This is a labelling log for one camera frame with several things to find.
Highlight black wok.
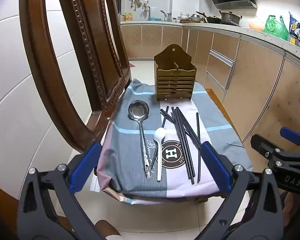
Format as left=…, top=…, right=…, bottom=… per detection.
left=196, top=11, right=222, bottom=23

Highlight person's shoe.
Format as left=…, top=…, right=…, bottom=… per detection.
left=94, top=219, right=122, bottom=240

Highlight carved brown wooden chair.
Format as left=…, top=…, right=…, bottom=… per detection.
left=19, top=0, right=132, bottom=153

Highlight orange item on counter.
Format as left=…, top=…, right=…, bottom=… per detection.
left=247, top=20, right=264, bottom=32

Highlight pile of black chopsticks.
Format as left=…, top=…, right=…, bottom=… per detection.
left=150, top=106, right=202, bottom=185

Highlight wooden utensil holder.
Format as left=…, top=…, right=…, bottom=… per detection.
left=154, top=44, right=197, bottom=102

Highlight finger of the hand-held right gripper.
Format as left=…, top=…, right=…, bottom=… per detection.
left=250, top=134, right=290, bottom=167
left=280, top=127, right=300, bottom=153

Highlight blue snack bag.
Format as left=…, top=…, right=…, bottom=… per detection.
left=289, top=12, right=300, bottom=43

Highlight metal cooking pot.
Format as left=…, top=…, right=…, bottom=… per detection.
left=219, top=10, right=242, bottom=26

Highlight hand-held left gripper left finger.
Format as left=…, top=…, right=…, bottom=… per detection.
left=16, top=142, right=103, bottom=240

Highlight white plastic spoon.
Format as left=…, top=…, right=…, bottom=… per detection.
left=154, top=127, right=167, bottom=182

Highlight kitchen base cabinets with counter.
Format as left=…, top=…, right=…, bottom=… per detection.
left=120, top=20, right=300, bottom=188

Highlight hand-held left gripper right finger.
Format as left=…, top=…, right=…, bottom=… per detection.
left=201, top=141, right=284, bottom=240

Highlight wall faucet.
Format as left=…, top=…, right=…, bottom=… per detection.
left=142, top=4, right=152, bottom=20

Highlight green plastic bag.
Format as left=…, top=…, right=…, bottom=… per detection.
left=262, top=15, right=289, bottom=40

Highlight metal ladle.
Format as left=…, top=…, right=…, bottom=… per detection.
left=128, top=100, right=153, bottom=180

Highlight plaid cloth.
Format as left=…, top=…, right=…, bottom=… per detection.
left=96, top=78, right=253, bottom=204

